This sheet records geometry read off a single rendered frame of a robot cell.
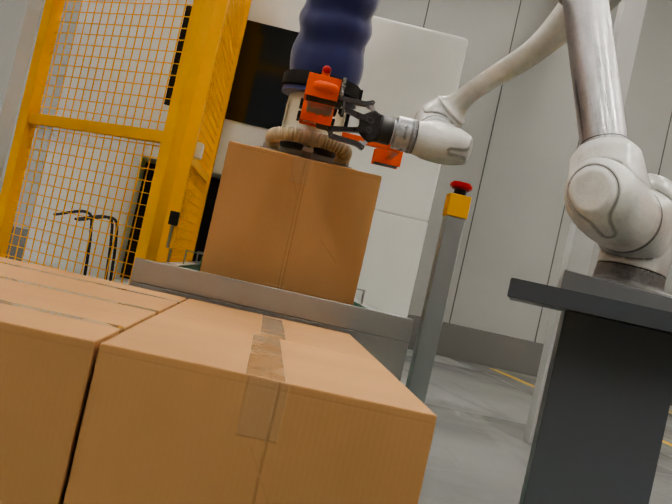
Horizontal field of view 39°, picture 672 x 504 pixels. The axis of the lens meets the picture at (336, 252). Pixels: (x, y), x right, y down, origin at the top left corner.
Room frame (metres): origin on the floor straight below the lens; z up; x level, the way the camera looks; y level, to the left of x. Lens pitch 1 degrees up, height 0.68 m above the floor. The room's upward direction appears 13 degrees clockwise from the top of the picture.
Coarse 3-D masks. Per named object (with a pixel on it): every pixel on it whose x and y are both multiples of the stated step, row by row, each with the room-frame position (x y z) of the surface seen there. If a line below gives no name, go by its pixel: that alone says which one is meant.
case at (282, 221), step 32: (256, 160) 2.42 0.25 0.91; (288, 160) 2.42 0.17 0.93; (224, 192) 2.41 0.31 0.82; (256, 192) 2.42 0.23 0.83; (288, 192) 2.42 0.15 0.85; (320, 192) 2.43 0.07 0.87; (352, 192) 2.43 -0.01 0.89; (224, 224) 2.41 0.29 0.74; (256, 224) 2.42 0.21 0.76; (288, 224) 2.42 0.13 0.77; (320, 224) 2.43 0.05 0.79; (352, 224) 2.43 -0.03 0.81; (224, 256) 2.41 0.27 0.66; (256, 256) 2.42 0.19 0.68; (288, 256) 2.42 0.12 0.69; (320, 256) 2.43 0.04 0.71; (352, 256) 2.43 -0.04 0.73; (288, 288) 2.43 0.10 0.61; (320, 288) 2.43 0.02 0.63; (352, 288) 2.44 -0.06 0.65
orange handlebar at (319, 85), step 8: (320, 80) 2.09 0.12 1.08; (320, 88) 2.08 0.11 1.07; (328, 88) 2.08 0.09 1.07; (336, 88) 2.09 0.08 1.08; (312, 112) 2.39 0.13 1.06; (344, 136) 2.77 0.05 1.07; (352, 136) 2.77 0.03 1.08; (360, 136) 2.78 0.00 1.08; (368, 144) 2.78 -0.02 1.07; (376, 144) 2.78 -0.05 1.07; (392, 152) 2.83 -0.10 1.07
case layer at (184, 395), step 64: (0, 320) 1.07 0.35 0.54; (64, 320) 1.21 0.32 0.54; (128, 320) 1.40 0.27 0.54; (192, 320) 1.66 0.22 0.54; (256, 320) 2.03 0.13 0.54; (0, 384) 1.07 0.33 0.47; (64, 384) 1.08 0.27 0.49; (128, 384) 1.08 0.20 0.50; (192, 384) 1.09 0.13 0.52; (256, 384) 1.09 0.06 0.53; (320, 384) 1.15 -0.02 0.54; (384, 384) 1.31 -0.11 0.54; (0, 448) 1.07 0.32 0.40; (64, 448) 1.08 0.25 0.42; (128, 448) 1.08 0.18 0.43; (192, 448) 1.09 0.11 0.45; (256, 448) 1.09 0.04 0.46; (320, 448) 1.10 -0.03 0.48; (384, 448) 1.10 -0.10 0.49
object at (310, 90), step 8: (312, 72) 2.09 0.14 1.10; (312, 80) 2.09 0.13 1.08; (328, 80) 2.09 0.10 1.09; (336, 80) 2.09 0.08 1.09; (312, 88) 2.09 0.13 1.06; (304, 96) 2.17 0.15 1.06; (312, 96) 2.10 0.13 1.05; (320, 96) 2.09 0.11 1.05; (328, 96) 2.09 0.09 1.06; (336, 96) 2.09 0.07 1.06; (328, 104) 2.16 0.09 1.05
